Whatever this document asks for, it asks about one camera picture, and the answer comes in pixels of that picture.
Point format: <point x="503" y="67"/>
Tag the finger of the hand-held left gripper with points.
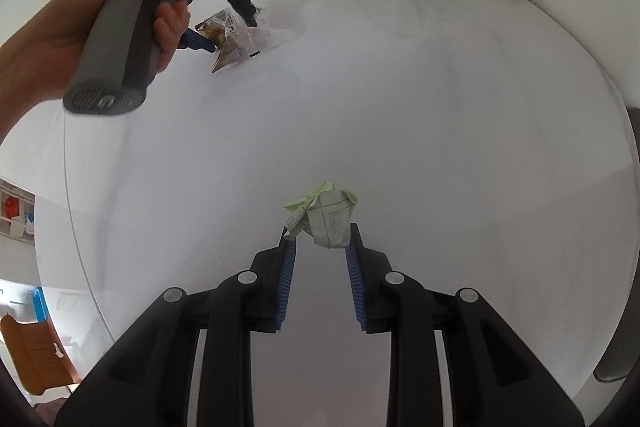
<point x="200" y="41"/>
<point x="246" y="11"/>

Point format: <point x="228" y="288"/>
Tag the blue storage box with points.
<point x="38" y="304"/>

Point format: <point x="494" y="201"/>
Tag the reddish cloth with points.
<point x="47" y="414"/>

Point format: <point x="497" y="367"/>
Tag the orange wooden chair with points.
<point x="35" y="352"/>

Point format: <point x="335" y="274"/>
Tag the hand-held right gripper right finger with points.
<point x="356" y="282"/>

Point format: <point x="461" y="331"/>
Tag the person's left forearm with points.
<point x="12" y="97"/>

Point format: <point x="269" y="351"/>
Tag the clear wrapper with brown print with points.
<point x="230" y="34"/>

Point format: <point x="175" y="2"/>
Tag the person's left hand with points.
<point x="55" y="37"/>

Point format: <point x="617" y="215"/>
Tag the white shelf unit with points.
<point x="20" y="232"/>

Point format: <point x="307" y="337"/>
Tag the grey green wrapper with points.
<point x="330" y="219"/>

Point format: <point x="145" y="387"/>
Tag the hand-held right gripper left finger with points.
<point x="286" y="282"/>

